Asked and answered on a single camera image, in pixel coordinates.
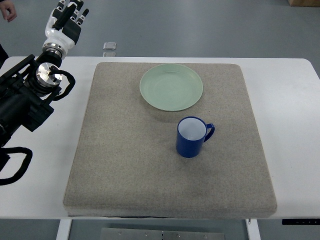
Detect black table control panel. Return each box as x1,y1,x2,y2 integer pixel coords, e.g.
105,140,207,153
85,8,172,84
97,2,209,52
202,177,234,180
282,218,320,226

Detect black sleeved cable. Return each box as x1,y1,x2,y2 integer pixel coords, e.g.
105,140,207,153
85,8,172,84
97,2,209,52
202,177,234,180
0,146,34,186

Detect beige fabric cushion mat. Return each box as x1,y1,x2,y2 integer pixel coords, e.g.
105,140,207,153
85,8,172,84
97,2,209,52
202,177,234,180
63,62,277,219

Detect blue mug white inside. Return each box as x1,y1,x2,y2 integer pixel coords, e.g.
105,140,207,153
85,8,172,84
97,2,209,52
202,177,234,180
176,116,216,158

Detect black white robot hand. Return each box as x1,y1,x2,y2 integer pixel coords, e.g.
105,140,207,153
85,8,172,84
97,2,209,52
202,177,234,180
42,0,89,58

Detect lower floor socket plate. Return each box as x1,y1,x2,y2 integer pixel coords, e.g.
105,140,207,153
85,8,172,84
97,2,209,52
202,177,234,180
102,51,116,57

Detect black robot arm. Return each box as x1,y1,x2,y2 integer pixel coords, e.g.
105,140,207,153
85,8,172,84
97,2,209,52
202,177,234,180
0,43,76,147

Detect light green plate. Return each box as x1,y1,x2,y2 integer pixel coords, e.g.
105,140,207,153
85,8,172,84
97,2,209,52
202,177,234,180
139,63,204,112

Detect person's hand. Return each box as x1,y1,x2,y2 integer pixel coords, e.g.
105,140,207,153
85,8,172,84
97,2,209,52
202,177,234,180
0,0,17,23

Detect metal base plate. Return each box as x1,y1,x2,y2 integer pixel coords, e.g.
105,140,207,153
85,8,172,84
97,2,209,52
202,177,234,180
100,228,225,240

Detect white table leg frame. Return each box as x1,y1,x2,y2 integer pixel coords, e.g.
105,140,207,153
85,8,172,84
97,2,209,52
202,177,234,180
56,218,261,240

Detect floor socket plate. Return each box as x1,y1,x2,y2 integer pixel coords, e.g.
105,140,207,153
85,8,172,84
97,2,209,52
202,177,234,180
102,51,116,57
102,42,117,51

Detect upper floor socket plate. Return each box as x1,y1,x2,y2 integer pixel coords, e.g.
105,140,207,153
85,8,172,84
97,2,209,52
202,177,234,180
102,42,117,51

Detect cardboard box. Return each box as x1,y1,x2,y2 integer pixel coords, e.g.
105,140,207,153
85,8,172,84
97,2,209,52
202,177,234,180
288,0,320,7

